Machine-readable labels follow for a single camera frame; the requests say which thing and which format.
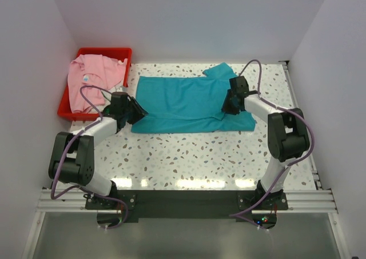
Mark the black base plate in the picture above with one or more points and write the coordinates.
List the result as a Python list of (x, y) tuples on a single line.
[(174, 204)]

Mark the aluminium frame rail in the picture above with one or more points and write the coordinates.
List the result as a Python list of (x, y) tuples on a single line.
[(72, 201)]

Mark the white t shirt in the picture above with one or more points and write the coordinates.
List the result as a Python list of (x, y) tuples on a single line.
[(107, 96)]

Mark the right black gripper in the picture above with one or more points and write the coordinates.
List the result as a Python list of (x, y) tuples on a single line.
[(226, 108)]

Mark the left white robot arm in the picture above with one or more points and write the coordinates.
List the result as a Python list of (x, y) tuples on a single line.
[(72, 159)]

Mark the teal t shirt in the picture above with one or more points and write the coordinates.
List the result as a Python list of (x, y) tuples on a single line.
[(189, 105)]

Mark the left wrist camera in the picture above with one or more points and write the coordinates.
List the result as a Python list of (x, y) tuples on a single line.
[(121, 90)]

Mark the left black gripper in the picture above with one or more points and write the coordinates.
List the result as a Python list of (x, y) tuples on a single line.
[(139, 112)]

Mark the red plastic bin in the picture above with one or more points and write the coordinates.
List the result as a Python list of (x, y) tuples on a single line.
[(120, 53)]

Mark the pink t shirt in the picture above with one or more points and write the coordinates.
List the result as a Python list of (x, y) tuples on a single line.
[(92, 69)]

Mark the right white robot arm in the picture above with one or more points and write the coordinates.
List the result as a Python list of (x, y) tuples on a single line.
[(287, 133)]

